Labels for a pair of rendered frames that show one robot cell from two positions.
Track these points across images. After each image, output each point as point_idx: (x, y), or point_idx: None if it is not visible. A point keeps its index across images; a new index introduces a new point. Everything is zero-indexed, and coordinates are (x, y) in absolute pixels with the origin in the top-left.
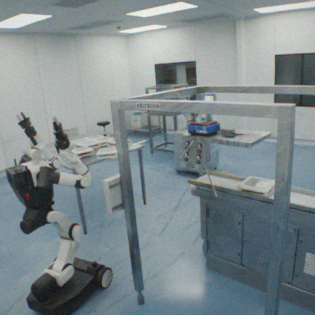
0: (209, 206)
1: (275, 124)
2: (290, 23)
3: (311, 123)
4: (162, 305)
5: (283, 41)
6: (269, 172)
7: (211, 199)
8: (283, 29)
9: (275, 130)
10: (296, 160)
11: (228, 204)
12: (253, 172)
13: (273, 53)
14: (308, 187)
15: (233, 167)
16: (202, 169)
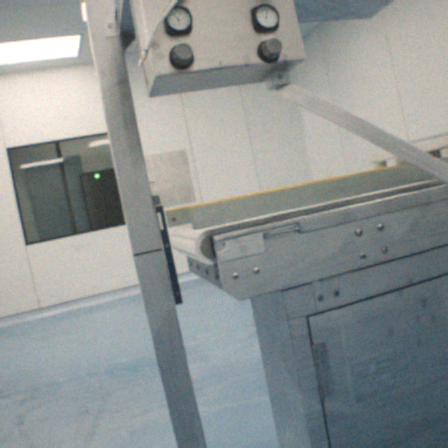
0: (326, 325)
1: (38, 282)
2: (24, 91)
3: (104, 260)
4: None
5: (18, 123)
6: (101, 349)
7: (361, 260)
8: (13, 102)
9: (40, 293)
10: (123, 319)
11: (418, 259)
12: (68, 362)
13: (3, 145)
14: (206, 335)
15: (12, 373)
16: (145, 216)
